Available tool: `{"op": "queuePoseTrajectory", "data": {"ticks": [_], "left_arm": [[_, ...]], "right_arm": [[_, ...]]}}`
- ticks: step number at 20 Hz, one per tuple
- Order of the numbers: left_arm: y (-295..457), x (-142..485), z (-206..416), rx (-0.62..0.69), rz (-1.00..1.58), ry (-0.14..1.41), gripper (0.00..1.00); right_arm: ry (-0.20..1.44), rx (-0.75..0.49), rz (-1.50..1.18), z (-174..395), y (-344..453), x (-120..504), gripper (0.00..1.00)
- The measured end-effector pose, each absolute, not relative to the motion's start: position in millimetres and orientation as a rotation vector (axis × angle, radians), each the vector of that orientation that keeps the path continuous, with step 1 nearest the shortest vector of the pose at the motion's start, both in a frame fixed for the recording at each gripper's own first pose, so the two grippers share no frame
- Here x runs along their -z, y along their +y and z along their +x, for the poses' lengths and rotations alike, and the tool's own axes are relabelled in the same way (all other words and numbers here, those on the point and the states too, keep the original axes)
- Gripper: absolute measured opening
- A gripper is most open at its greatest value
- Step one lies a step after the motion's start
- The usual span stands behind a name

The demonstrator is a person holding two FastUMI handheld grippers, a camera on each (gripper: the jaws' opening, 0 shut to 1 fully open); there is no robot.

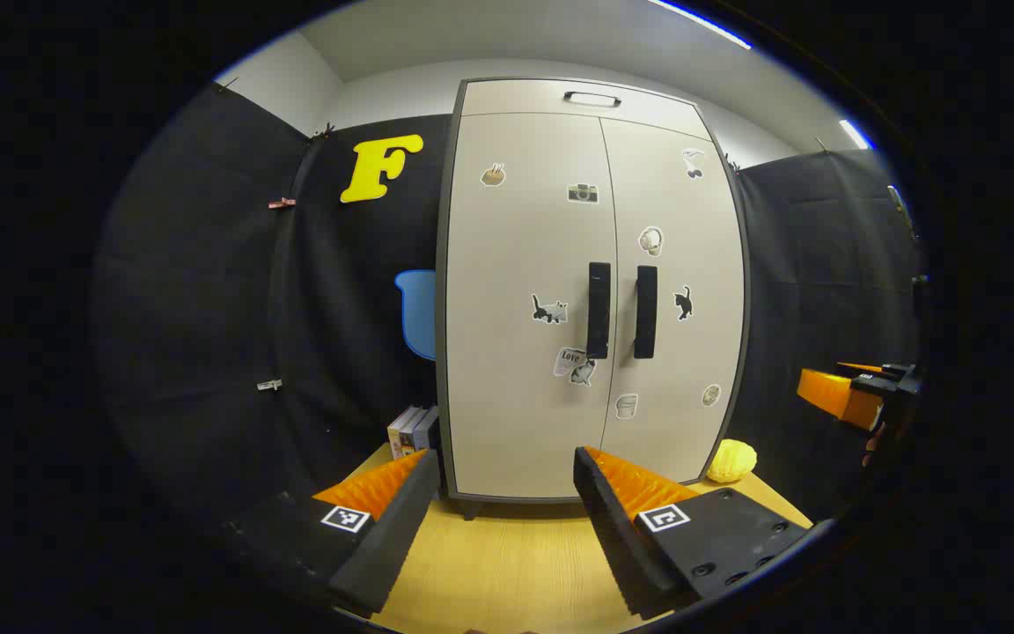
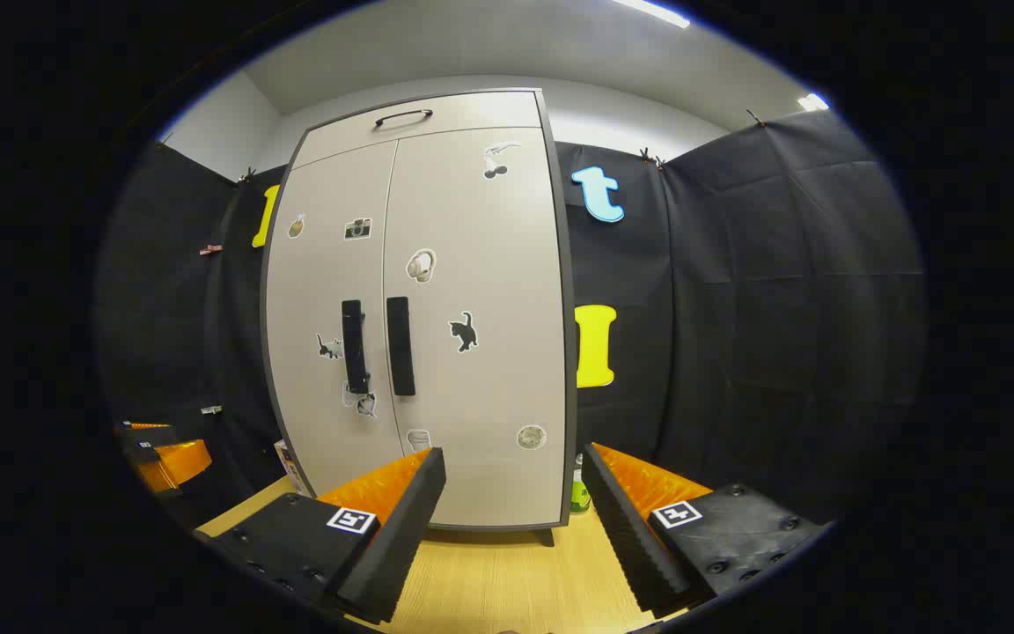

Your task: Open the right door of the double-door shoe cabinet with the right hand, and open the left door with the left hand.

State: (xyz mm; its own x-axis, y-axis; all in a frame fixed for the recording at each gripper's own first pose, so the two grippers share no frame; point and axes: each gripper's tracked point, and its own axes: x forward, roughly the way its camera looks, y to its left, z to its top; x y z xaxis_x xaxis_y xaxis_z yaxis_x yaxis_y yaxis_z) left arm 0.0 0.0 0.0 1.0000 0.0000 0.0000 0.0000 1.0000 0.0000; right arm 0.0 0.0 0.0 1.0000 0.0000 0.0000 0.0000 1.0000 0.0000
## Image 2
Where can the grey cabinet drawer front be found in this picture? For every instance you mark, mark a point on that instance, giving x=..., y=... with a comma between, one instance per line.
x=472, y=114

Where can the shoe cabinet door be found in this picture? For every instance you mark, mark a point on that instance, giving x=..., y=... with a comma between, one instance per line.
x=489, y=264
x=313, y=291

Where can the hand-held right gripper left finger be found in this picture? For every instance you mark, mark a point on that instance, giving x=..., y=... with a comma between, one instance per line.
x=401, y=537

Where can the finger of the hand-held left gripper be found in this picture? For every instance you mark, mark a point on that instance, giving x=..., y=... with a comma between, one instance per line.
x=174, y=462
x=146, y=434

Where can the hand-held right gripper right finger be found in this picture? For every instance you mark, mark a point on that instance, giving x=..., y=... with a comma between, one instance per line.
x=630, y=537

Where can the green bottle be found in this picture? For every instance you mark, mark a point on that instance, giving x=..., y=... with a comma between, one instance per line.
x=579, y=497

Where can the grey double-door shoe cabinet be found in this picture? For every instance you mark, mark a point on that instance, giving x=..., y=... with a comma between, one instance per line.
x=567, y=291

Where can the ceiling light strip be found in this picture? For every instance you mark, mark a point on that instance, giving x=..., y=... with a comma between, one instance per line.
x=652, y=11
x=812, y=102

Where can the small cardboard box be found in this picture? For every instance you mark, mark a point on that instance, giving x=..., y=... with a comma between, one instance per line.
x=289, y=462

